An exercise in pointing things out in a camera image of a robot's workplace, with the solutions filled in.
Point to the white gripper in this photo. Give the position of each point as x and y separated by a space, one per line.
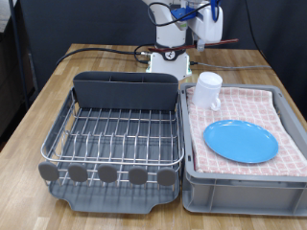
211 30

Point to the blue plate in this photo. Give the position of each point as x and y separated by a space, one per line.
243 142

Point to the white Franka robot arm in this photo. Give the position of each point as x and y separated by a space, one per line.
169 32

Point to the white mug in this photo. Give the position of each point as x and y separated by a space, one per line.
206 89

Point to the pink checked cloth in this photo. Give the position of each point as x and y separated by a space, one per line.
249 99

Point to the dark grey utensil holder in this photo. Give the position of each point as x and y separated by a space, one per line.
128 94

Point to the grey plastic crate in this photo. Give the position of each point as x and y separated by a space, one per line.
243 198

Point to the grey plastic drain tray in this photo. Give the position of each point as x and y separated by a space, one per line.
112 201

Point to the black metal pole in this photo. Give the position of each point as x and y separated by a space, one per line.
16 38

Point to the dark side cabinet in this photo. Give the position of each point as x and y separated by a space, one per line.
9 80

